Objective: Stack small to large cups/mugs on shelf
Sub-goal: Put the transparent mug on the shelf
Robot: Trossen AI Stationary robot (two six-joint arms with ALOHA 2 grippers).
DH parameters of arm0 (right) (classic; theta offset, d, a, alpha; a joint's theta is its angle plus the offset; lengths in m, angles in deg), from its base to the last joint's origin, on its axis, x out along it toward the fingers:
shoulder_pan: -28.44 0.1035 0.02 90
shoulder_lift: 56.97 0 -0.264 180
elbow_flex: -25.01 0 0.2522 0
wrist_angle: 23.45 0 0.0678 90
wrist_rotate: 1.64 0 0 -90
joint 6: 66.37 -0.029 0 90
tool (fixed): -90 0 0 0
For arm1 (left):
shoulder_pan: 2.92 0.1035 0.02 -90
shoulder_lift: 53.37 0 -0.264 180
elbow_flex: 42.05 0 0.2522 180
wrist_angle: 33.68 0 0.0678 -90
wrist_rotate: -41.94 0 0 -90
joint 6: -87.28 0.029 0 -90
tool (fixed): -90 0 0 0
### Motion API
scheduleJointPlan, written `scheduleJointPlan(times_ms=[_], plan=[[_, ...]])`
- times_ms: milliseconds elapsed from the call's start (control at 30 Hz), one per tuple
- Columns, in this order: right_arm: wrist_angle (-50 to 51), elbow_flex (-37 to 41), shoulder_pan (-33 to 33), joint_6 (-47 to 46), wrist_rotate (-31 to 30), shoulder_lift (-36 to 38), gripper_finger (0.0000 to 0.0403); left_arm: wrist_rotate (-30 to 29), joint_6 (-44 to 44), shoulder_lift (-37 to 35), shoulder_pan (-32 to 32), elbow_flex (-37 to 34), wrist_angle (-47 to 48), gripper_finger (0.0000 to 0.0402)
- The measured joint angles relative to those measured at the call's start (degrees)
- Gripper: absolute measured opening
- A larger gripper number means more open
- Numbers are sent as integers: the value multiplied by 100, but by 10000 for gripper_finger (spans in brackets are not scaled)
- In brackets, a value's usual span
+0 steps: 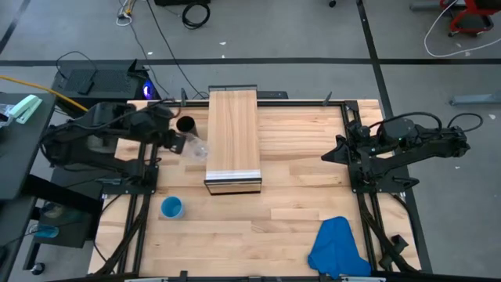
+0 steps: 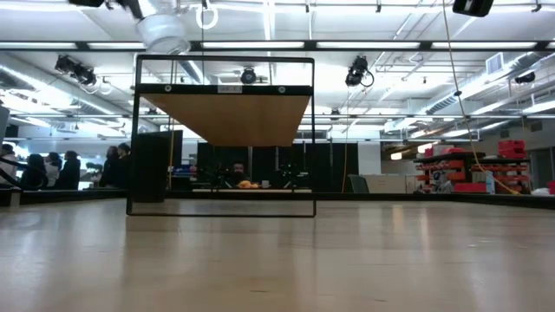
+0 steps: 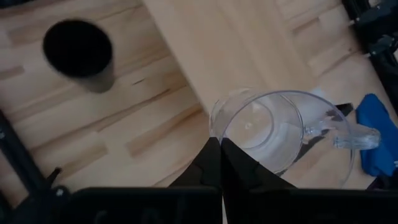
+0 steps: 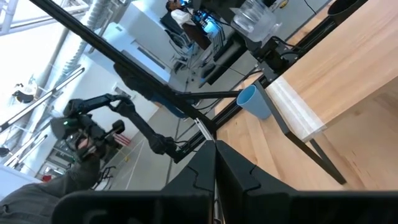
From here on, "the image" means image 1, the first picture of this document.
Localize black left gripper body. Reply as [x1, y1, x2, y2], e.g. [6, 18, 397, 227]
[151, 114, 178, 149]

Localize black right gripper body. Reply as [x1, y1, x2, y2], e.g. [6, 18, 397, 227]
[344, 121, 373, 168]

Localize black cup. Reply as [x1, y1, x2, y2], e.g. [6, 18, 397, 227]
[175, 115, 197, 135]

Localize clear glass mug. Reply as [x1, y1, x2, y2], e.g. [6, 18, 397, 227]
[180, 132, 210, 162]

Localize wooden shelf with black frame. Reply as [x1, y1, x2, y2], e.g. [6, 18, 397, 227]
[203, 84, 263, 196]

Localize blue cup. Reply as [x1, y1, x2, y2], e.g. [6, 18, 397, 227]
[160, 195, 185, 219]

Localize black computer tower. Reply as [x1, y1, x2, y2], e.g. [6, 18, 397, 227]
[52, 58, 160, 109]

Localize black power box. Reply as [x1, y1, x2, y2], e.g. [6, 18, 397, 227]
[257, 90, 290, 100]

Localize blue cloth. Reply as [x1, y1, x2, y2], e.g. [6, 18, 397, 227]
[307, 215, 372, 280]

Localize gray floor bar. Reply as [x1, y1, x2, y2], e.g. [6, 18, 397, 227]
[409, 1, 445, 12]
[449, 92, 501, 107]

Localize black floor box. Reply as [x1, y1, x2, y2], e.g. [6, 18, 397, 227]
[153, 0, 211, 7]

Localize mint green stapler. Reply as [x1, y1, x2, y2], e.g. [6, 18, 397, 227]
[8, 93, 43, 125]

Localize black side desk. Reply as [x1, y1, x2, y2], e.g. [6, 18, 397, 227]
[0, 92, 58, 282]

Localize blue bottle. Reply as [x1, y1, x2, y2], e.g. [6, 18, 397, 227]
[29, 222, 60, 240]

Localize red cart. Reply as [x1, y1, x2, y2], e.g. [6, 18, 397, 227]
[439, 0, 501, 38]

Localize black aluminium table frame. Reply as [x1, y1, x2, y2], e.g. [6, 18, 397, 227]
[93, 97, 424, 282]

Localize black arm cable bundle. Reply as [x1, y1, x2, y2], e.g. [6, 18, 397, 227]
[92, 193, 153, 275]
[358, 191, 418, 273]

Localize black floor cable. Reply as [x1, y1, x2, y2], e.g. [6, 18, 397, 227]
[145, 0, 208, 99]

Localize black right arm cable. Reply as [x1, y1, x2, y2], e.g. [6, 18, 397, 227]
[447, 112, 485, 133]

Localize coiled black cable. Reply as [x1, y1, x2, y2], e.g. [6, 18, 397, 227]
[181, 2, 211, 31]

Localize white and yellow cables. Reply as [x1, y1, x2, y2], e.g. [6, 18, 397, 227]
[115, 0, 138, 27]

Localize white floor cable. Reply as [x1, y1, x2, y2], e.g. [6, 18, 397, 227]
[424, 0, 501, 59]

